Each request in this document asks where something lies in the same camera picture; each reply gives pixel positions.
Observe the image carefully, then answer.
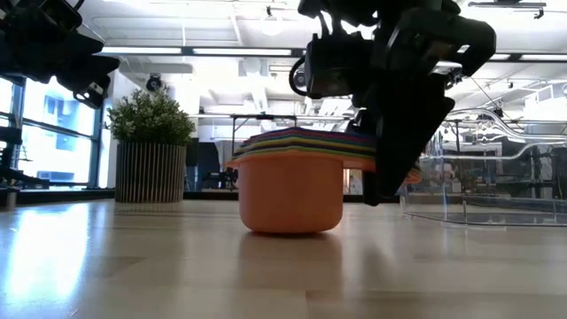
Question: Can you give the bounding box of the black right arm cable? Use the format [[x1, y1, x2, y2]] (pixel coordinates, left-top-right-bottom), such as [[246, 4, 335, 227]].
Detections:
[[289, 56, 311, 97]]

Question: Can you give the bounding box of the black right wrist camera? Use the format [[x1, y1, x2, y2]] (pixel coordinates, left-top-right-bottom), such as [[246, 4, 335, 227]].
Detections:
[[304, 31, 374, 99]]

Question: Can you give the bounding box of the white cloth cover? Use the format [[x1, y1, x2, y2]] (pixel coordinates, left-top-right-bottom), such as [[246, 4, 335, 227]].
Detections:
[[214, 140, 249, 178]]

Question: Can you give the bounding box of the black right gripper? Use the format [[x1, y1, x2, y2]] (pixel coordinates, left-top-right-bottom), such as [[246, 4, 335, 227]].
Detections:
[[353, 6, 497, 207]]

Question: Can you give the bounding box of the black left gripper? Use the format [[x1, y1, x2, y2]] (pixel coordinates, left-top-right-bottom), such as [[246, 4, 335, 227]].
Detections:
[[0, 0, 120, 110]]

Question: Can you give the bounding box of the black table frame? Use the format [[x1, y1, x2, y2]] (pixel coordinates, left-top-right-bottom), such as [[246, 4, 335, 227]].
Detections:
[[0, 188, 567, 209]]

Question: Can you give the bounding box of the white ring lamp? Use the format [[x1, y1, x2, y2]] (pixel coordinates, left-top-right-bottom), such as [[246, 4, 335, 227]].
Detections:
[[259, 12, 284, 36]]

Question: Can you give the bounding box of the potted plant in striped pot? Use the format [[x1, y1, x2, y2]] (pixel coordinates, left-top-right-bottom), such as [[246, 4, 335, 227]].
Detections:
[[106, 85, 197, 206]]

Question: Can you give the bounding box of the purple plastic measuring cup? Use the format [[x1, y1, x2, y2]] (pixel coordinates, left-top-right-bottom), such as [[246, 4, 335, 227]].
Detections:
[[235, 141, 377, 157]]

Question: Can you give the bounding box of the red plastic measuring cup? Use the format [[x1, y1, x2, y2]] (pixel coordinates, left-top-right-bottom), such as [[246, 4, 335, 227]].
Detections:
[[247, 127, 377, 145]]

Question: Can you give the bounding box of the teal plastic measuring cup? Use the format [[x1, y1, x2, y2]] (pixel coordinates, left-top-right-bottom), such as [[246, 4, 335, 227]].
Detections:
[[243, 131, 377, 150]]

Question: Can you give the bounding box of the clear plastic basket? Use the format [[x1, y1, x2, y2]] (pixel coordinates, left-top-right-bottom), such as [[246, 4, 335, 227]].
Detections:
[[400, 107, 567, 229]]

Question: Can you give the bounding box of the orange plastic measuring cup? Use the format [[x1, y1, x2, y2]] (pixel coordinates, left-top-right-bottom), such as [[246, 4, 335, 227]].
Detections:
[[225, 150, 423, 235]]

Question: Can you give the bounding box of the large window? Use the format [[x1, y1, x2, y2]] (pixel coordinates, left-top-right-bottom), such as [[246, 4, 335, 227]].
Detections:
[[0, 61, 107, 187]]

